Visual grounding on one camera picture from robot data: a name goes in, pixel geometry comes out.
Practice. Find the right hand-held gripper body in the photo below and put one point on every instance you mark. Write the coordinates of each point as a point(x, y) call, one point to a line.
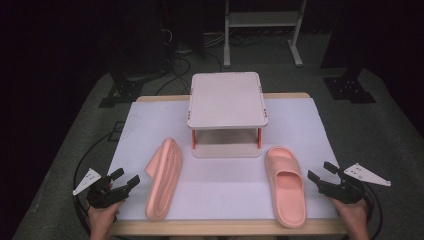
point(343, 191)

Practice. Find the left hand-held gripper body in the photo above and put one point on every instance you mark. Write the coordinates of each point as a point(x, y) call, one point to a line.
point(105, 196)

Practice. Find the pink rubber slipper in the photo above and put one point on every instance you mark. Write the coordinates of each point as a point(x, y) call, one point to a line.
point(286, 190)
point(165, 180)

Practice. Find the white two-tier shoe rack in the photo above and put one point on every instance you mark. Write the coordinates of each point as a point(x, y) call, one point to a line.
point(227, 100)

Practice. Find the person's left hand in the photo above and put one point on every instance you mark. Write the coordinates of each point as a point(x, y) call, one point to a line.
point(101, 221)

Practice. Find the person's right hand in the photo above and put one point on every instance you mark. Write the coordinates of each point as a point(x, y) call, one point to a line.
point(353, 216)

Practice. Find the black stand base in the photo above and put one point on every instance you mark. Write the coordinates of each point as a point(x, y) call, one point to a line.
point(348, 88)
point(121, 93)

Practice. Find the white table mat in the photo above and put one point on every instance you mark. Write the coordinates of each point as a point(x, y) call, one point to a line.
point(226, 186)

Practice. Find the wooden table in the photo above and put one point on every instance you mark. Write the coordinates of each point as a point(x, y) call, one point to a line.
point(216, 227)

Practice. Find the white metal stand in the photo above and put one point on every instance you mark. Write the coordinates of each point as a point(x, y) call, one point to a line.
point(263, 18)

